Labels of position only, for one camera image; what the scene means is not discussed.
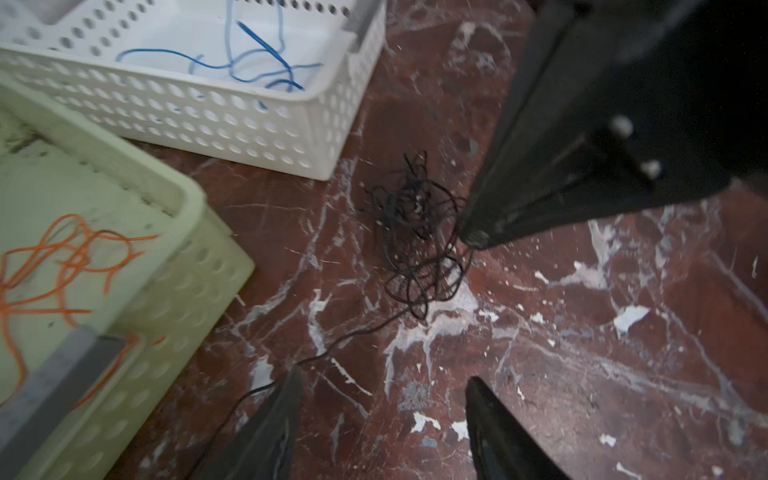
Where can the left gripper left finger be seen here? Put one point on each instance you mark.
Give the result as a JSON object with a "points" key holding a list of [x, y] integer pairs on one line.
{"points": [[263, 447]]}

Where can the middle light green basket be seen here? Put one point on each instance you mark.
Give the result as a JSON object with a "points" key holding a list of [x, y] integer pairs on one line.
{"points": [[114, 268]]}

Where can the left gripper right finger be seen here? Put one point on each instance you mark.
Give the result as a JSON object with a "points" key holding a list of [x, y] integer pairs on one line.
{"points": [[501, 447]]}

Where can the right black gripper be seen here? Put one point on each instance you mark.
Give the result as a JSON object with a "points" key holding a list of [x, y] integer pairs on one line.
{"points": [[690, 83]]}

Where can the white perforated plastic basket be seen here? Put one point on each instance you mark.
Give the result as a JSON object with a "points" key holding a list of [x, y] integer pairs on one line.
{"points": [[271, 84]]}

